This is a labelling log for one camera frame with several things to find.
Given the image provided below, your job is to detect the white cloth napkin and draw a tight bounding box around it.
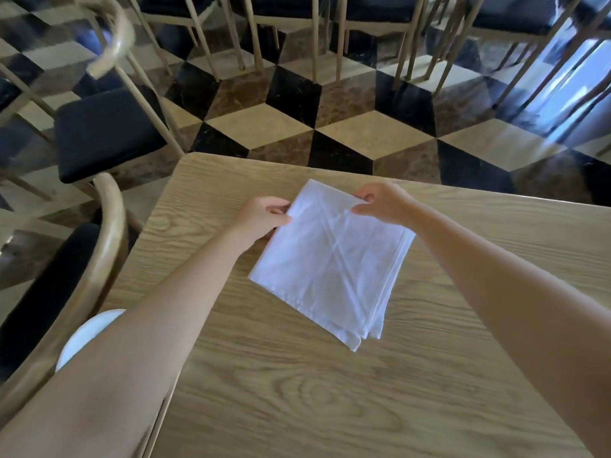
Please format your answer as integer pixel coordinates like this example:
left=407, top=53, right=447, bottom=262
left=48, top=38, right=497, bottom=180
left=248, top=179, right=417, bottom=352

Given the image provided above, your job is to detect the row of wooden dining chairs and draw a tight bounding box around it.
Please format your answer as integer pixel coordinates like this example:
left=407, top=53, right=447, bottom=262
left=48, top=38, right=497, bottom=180
left=123, top=0, right=611, bottom=144

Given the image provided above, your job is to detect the person's left hand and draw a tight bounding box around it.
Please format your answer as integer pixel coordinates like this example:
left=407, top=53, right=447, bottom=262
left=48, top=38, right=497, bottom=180
left=228, top=195, right=293, bottom=256

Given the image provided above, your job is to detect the white bowl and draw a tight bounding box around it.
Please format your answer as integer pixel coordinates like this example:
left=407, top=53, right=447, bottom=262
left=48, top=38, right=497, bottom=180
left=55, top=309, right=127, bottom=373

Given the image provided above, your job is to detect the person's left forearm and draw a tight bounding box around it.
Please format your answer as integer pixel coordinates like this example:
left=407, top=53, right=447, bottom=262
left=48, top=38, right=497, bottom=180
left=0, top=231, right=251, bottom=458

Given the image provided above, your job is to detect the person's right hand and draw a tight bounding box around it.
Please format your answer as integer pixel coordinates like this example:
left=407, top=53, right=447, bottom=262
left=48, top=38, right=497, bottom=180
left=351, top=181, right=424, bottom=230

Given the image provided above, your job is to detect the person's right forearm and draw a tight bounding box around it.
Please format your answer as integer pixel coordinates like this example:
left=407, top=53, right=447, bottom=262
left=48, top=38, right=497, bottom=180
left=403, top=207, right=611, bottom=458

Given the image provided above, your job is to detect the wooden chair with dark cushion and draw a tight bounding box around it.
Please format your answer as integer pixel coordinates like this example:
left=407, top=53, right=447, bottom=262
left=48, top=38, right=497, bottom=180
left=47, top=0, right=187, bottom=201
left=0, top=172, right=144, bottom=427

